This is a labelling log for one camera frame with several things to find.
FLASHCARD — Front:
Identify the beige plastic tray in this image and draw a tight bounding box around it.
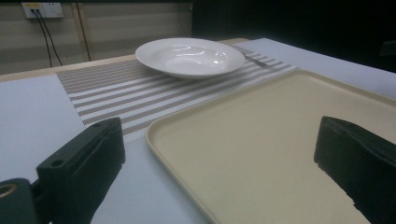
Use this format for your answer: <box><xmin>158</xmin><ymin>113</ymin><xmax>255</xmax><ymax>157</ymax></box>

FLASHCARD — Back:
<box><xmin>145</xmin><ymin>68</ymin><xmax>396</xmax><ymax>224</ymax></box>

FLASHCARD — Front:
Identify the striped woven placemat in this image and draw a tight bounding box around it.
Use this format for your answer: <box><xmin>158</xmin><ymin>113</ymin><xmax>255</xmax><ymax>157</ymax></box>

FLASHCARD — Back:
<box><xmin>56</xmin><ymin>45</ymin><xmax>299</xmax><ymax>145</ymax></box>

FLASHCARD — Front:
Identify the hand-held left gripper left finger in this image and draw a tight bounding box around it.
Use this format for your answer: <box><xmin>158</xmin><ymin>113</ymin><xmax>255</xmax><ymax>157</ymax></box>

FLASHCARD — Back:
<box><xmin>35</xmin><ymin>117</ymin><xmax>126</xmax><ymax>224</ymax></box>

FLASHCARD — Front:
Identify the white deep plate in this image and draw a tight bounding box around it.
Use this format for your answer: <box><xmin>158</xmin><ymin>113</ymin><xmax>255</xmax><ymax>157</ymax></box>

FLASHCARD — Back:
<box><xmin>134</xmin><ymin>37</ymin><xmax>247</xmax><ymax>79</ymax></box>

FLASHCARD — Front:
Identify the white wall socket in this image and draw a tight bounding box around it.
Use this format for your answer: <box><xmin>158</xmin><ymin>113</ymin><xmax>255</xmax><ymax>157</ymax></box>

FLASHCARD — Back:
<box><xmin>21</xmin><ymin>2</ymin><xmax>64</xmax><ymax>20</ymax></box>

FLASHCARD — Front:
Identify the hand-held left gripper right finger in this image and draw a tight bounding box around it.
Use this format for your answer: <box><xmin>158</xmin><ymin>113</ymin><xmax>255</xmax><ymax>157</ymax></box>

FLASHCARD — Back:
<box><xmin>313</xmin><ymin>116</ymin><xmax>396</xmax><ymax>224</ymax></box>

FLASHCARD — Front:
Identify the black cable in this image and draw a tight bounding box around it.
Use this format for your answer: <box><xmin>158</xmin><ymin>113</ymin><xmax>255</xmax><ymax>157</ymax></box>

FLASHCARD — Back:
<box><xmin>32</xmin><ymin>9</ymin><xmax>53</xmax><ymax>68</ymax></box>
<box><xmin>36</xmin><ymin>9</ymin><xmax>64</xmax><ymax>67</ymax></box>

